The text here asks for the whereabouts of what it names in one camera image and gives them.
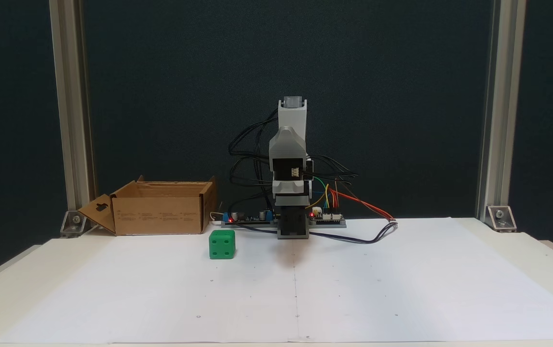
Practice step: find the grey wide fixed gripper finger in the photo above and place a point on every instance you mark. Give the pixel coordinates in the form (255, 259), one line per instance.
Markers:
(286, 147)

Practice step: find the green dice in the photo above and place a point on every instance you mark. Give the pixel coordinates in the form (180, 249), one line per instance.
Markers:
(222, 246)

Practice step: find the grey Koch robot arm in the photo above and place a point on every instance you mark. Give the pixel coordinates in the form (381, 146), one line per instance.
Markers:
(293, 115)

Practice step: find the blue circuit board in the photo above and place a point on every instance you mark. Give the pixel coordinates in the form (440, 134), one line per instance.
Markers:
(247, 219)

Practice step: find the brown cardboard box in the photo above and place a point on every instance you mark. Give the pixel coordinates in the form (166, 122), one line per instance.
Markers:
(160, 214)

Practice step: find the metal corner bracket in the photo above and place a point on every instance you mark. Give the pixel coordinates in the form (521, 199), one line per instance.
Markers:
(74, 222)
(500, 217)

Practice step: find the aluminium frame post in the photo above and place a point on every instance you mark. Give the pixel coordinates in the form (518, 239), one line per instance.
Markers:
(71, 96)
(500, 96)

